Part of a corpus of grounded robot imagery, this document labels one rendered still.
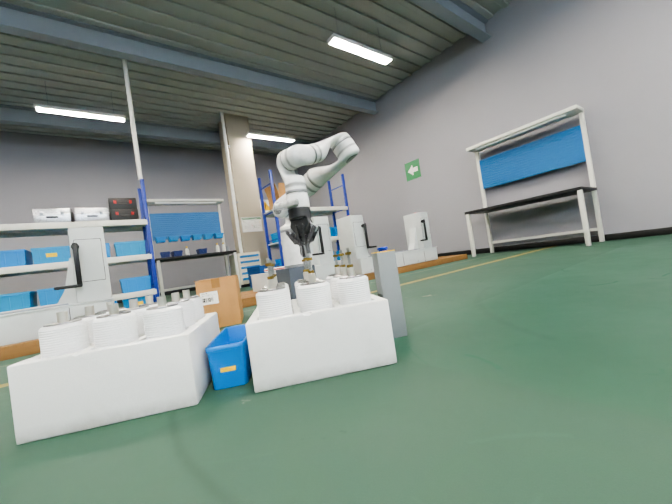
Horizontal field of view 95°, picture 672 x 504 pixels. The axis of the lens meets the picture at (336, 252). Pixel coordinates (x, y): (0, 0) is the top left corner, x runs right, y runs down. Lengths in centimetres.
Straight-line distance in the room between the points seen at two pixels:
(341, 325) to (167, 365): 45
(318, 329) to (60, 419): 63
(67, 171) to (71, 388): 871
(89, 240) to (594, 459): 282
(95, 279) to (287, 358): 215
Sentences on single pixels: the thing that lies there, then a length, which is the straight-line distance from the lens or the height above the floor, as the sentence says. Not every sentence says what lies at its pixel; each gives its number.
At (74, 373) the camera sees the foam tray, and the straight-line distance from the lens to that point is 99.
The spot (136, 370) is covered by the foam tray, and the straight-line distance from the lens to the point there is 94.
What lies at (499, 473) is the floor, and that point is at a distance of 55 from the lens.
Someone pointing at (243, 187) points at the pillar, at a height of 226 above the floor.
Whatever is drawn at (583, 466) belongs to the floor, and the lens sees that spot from 58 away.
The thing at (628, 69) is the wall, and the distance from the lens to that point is 599.
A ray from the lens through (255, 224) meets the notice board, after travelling 753.
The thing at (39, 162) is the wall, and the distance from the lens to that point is 966.
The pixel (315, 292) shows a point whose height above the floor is 23.
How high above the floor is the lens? 31
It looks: 1 degrees up
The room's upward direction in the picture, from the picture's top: 8 degrees counter-clockwise
